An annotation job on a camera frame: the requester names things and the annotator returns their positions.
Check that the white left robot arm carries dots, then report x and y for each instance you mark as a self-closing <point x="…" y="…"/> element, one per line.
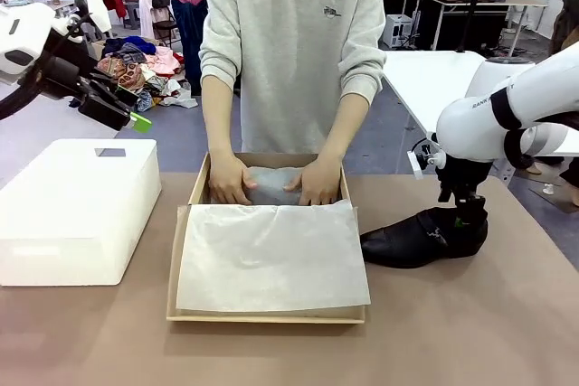
<point x="22" y="33"/>

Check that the dark grey crumpled cloth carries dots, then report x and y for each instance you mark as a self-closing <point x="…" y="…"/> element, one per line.
<point x="126" y="52"/>

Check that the person's left forearm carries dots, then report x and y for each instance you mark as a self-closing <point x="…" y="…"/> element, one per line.
<point x="339" y="128"/>

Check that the black stand pole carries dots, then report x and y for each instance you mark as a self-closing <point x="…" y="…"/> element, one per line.
<point x="472" y="6"/>

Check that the white crumpled cloth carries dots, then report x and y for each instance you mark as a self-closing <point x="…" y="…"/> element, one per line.
<point x="181" y="96"/>

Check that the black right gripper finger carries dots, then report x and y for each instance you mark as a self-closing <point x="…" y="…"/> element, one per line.
<point x="472" y="209"/>
<point x="445" y="195"/>

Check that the person's right hand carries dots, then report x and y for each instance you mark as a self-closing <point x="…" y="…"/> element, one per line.
<point x="228" y="178"/>

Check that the pink crumpled cloth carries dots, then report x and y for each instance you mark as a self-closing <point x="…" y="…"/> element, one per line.
<point x="163" y="60"/>

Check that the person's left hand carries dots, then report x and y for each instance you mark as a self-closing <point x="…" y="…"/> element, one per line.
<point x="321" y="182"/>

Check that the black leather shoe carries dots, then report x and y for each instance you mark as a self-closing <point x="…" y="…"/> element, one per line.
<point x="407" y="246"/>

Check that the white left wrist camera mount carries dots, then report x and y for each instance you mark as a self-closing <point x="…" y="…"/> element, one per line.
<point x="99" y="13"/>

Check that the brown patterned cloth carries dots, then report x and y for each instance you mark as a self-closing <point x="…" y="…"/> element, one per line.
<point x="122" y="72"/>

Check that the black folding chair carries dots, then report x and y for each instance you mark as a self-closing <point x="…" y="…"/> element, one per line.
<point x="163" y="24"/>

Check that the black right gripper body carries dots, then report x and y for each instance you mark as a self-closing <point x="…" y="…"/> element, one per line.
<point x="466" y="176"/>

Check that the wood-top lab desk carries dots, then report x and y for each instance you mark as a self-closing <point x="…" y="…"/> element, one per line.
<point x="488" y="2"/>

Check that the pale pink draped garment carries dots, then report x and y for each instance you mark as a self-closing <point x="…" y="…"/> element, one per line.
<point x="145" y="15"/>

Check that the large white table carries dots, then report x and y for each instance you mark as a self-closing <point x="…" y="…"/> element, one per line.
<point x="425" y="83"/>

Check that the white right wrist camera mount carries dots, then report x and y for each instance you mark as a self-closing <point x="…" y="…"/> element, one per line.
<point x="415" y="164"/>

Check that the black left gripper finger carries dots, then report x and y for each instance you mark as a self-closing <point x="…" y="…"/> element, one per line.
<point x="113" y="90"/>
<point x="108" y="115"/>

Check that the blue-grey plaid cloth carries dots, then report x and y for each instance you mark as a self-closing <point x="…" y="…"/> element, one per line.
<point x="144" y="101"/>

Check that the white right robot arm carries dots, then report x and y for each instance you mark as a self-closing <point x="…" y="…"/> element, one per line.
<point x="470" y="128"/>

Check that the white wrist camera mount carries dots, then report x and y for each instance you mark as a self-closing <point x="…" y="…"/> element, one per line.
<point x="99" y="13"/>
<point x="415" y="164"/>

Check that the bystander in dark apron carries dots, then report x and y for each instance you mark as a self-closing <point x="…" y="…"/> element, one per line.
<point x="567" y="29"/>

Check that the person in grey sweatshirt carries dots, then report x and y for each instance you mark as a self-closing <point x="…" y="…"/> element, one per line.
<point x="294" y="51"/>

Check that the brown cardboard shoe box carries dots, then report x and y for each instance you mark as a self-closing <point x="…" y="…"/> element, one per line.
<point x="271" y="318"/>

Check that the person's right forearm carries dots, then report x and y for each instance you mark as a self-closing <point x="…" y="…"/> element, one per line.
<point x="219" y="119"/>

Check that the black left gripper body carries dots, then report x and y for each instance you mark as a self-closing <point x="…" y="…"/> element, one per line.
<point x="61" y="76"/>

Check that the white plastic storage box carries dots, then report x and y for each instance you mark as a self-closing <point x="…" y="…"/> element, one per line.
<point x="68" y="205"/>

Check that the white tissue paper sheet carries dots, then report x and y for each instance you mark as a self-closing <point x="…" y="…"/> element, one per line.
<point x="271" y="255"/>

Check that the blue crumpled cloth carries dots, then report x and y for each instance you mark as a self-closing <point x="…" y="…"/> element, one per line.
<point x="140" y="44"/>

